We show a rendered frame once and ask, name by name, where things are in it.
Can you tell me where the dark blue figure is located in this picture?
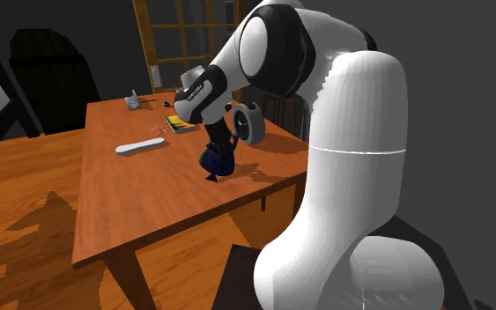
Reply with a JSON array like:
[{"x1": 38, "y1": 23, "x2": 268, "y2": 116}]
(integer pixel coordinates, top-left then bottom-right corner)
[{"x1": 198, "y1": 144, "x2": 236, "y2": 183}]

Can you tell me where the yellow book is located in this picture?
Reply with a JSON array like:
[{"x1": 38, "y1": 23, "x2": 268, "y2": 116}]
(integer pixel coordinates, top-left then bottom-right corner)
[{"x1": 165, "y1": 114, "x2": 199, "y2": 135}]

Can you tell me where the dark wooden chair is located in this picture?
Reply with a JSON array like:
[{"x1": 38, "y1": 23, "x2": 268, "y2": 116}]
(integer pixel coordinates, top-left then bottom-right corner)
[{"x1": 260, "y1": 92, "x2": 306, "y2": 139}]

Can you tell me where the white remote control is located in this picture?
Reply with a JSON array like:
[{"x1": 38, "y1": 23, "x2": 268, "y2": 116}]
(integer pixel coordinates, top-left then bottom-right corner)
[{"x1": 115, "y1": 137, "x2": 167, "y2": 157}]

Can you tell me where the wooden table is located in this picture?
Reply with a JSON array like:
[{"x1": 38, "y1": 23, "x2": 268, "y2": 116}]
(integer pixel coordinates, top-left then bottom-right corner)
[{"x1": 70, "y1": 89, "x2": 314, "y2": 310}]

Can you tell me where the wooden glass-pane door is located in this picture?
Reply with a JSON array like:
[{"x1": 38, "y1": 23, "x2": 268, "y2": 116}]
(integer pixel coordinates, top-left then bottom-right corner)
[{"x1": 131, "y1": 0, "x2": 249, "y2": 94}]

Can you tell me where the dark robot stand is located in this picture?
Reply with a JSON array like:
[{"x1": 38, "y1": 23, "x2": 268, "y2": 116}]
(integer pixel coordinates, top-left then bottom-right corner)
[{"x1": 210, "y1": 213, "x2": 476, "y2": 310}]

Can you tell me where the black armchair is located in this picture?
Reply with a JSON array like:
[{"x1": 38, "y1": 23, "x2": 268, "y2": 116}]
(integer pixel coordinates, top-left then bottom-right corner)
[{"x1": 8, "y1": 27, "x2": 101, "y2": 137}]

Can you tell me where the grey cordless phone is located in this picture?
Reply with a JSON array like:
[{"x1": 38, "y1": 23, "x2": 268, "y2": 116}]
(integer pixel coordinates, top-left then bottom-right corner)
[{"x1": 123, "y1": 88, "x2": 143, "y2": 111}]

